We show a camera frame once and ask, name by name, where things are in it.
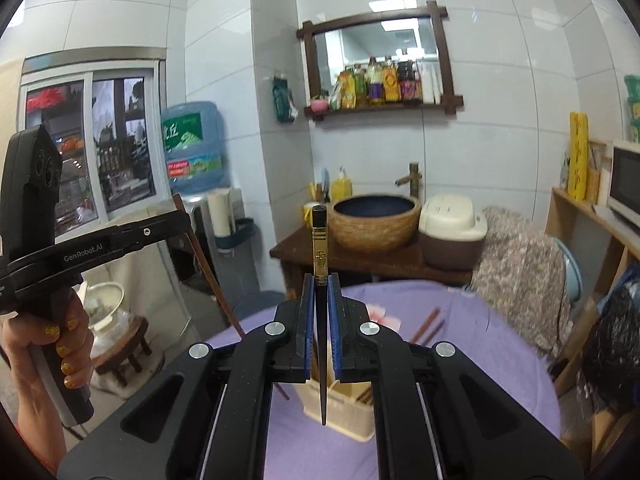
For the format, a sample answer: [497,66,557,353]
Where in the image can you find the white paper cup stack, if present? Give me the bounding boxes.
[207,189,236,237]

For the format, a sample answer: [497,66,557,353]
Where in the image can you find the black plastic bag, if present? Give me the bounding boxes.
[580,270,640,413]

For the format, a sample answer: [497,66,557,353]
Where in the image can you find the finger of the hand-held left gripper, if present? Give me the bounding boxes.
[106,210,194,262]

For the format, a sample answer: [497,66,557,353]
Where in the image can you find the white microwave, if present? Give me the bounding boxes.
[606,141,640,231]

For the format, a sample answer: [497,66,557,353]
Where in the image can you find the green hanging packet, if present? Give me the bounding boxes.
[272,74,296,123]

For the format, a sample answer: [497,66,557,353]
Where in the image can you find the blue water jug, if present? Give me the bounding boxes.
[161,101,225,193]

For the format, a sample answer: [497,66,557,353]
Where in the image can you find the person's left hand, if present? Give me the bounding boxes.
[0,290,96,411]

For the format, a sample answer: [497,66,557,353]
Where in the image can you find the bronze faucet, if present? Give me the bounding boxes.
[395,162,423,197]

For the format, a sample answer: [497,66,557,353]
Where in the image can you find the beige plastic utensil holder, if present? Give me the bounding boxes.
[300,337,376,443]

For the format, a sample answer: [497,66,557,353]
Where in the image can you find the white brown rice cooker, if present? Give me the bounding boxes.
[417,194,488,272]

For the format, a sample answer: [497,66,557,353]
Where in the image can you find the grey water dispenser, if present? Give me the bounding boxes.
[167,187,262,306]

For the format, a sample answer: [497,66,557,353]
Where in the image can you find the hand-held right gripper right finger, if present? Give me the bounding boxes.
[328,274,583,480]

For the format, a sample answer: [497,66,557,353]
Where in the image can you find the black chopstick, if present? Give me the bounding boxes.
[311,205,328,426]

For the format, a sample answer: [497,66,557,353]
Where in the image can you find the person's left forearm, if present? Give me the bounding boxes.
[12,395,68,467]

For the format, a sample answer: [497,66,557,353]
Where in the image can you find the yellow chopstick packet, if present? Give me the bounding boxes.
[567,111,591,201]

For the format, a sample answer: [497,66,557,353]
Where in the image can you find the light wooden shelf unit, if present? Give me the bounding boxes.
[544,187,640,456]

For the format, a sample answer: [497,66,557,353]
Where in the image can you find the light blue plastic basin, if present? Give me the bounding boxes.
[552,237,585,311]

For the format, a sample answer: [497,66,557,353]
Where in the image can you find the yellow soap pump bottle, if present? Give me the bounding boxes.
[331,166,353,203]

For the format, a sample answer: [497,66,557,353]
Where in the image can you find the yellow seasoning bag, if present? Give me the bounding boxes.
[332,67,358,110]

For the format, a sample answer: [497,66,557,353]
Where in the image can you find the pink paper packet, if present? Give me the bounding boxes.
[369,309,402,332]

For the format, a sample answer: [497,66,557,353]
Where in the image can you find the white pot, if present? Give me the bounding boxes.
[80,281,126,346]

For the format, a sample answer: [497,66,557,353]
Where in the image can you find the purple label oil bottle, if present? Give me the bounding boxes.
[366,56,385,107]

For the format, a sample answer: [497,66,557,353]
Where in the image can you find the purple tablecloth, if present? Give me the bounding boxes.
[205,280,563,480]

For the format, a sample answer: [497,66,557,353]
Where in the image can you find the yellow label oil bottle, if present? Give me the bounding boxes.
[382,56,401,104]

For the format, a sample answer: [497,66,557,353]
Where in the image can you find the green oil bottle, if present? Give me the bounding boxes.
[352,63,368,108]

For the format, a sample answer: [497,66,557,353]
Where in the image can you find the wooden framed mirror shelf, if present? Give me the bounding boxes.
[296,0,465,122]

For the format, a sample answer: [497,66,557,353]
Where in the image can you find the sliding glass window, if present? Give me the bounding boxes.
[20,47,167,240]

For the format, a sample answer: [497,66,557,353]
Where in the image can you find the small dark wooden stool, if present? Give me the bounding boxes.
[94,316,153,387]

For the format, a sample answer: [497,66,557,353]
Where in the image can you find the blue cup holder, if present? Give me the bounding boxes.
[212,217,255,252]

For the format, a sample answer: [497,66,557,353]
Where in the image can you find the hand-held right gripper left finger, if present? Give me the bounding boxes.
[60,275,315,480]

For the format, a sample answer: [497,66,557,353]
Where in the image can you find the dark wooden washstand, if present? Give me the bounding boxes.
[270,225,473,296]

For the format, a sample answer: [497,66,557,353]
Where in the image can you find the woven blue sink basin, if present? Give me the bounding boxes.
[331,195,422,253]

